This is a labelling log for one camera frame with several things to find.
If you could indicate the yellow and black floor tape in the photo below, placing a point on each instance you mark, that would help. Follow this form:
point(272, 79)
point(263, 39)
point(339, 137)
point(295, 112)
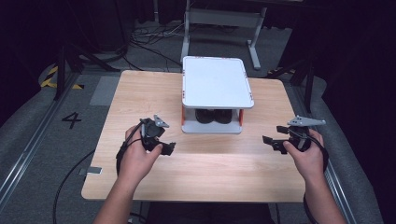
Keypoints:
point(49, 77)

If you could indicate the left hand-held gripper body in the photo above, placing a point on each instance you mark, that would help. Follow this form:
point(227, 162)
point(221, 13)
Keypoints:
point(152, 132)

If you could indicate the person's left hand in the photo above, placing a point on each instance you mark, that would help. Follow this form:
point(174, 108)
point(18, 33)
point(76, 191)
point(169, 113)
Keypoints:
point(137, 161)

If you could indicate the black tripod stand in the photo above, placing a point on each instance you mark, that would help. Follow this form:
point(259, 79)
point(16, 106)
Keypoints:
point(308, 84)
point(62, 68)

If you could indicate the grey metal stand frame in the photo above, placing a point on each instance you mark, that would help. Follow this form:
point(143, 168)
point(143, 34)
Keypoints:
point(224, 18)

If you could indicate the grey tape strip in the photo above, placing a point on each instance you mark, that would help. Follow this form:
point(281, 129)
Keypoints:
point(91, 170)

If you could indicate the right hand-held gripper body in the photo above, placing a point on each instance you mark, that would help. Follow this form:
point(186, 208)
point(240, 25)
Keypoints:
point(303, 130)

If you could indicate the white two-tier shoe rack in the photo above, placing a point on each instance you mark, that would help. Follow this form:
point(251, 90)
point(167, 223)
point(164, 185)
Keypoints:
point(214, 84)

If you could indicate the person's right hand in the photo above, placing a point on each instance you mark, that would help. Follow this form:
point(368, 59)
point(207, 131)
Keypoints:
point(306, 161)

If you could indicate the metal floor rail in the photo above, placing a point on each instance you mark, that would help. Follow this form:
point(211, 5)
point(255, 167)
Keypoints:
point(28, 149)
point(337, 186)

